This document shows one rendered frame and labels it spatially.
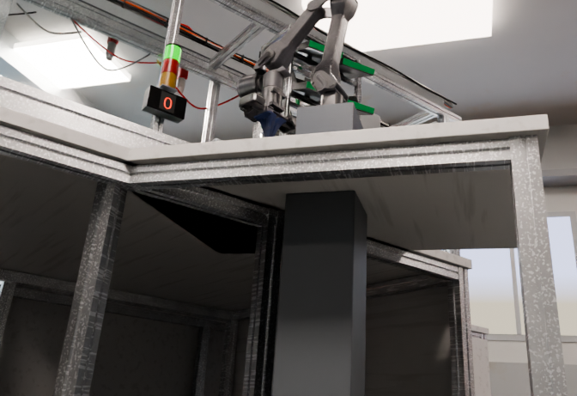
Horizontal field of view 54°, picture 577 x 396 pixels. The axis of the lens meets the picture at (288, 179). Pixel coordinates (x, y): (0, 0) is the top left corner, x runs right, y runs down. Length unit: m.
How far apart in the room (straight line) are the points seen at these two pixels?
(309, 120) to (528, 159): 0.55
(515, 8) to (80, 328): 3.63
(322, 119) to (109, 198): 0.52
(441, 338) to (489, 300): 3.24
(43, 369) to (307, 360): 1.91
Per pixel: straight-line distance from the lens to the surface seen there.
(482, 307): 5.15
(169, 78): 1.80
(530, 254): 0.99
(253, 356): 1.33
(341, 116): 1.36
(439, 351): 1.94
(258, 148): 1.11
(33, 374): 2.93
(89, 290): 1.20
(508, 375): 5.09
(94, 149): 1.22
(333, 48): 1.54
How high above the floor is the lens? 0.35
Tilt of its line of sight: 23 degrees up
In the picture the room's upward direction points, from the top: 4 degrees clockwise
